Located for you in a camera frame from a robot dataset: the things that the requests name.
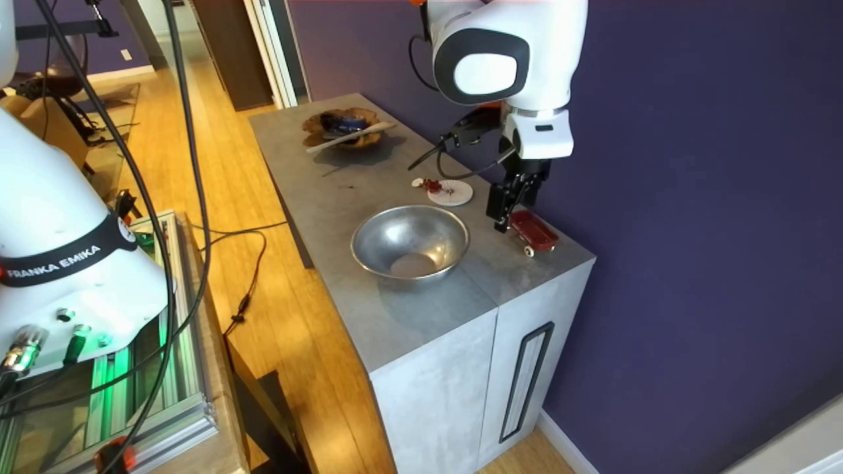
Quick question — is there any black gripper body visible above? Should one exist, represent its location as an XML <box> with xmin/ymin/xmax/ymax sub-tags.
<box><xmin>494</xmin><ymin>156</ymin><xmax>551</xmax><ymax>205</ymax></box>

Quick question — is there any red toy trolley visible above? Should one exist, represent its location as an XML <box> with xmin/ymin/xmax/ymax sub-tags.
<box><xmin>507</xmin><ymin>210</ymin><xmax>559</xmax><ymax>257</ymax></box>

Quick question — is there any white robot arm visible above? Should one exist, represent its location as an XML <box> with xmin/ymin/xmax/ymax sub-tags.
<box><xmin>0</xmin><ymin>0</ymin><xmax>586</xmax><ymax>376</ymax></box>

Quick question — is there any small red object on plate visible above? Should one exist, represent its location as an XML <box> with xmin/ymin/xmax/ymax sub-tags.
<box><xmin>411</xmin><ymin>176</ymin><xmax>442</xmax><ymax>191</ymax></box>

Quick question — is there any dark blue object in tray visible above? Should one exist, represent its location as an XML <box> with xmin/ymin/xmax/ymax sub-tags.
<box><xmin>319</xmin><ymin>112</ymin><xmax>365</xmax><ymax>134</ymax></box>

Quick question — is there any white small plate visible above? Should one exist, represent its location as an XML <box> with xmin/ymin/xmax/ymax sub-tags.
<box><xmin>426</xmin><ymin>178</ymin><xmax>474</xmax><ymax>207</ymax></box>

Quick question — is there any silver metal bowl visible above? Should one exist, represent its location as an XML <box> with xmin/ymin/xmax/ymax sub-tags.
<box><xmin>351</xmin><ymin>205</ymin><xmax>472</xmax><ymax>282</ymax></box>

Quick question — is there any grey concrete cabinet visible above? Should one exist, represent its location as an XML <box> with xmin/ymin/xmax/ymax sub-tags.
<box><xmin>252</xmin><ymin>102</ymin><xmax>596</xmax><ymax>474</ymax></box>

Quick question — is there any wooden spoon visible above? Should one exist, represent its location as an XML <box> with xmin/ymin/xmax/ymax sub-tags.
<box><xmin>306</xmin><ymin>120</ymin><xmax>393</xmax><ymax>152</ymax></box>

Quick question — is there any brown wooden tray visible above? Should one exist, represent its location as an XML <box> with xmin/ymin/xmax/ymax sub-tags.
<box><xmin>301</xmin><ymin>108</ymin><xmax>381</xmax><ymax>149</ymax></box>

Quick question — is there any black office chair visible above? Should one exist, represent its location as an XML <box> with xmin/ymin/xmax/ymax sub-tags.
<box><xmin>11</xmin><ymin>0</ymin><xmax>120</xmax><ymax>147</ymax></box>

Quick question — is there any black floor cable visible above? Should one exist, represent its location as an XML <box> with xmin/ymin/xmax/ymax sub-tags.
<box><xmin>189</xmin><ymin>219</ymin><xmax>291</xmax><ymax>339</ymax></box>

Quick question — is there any aluminium robot stand frame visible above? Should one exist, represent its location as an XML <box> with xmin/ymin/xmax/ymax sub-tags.
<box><xmin>0</xmin><ymin>213</ymin><xmax>222</xmax><ymax>474</ymax></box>

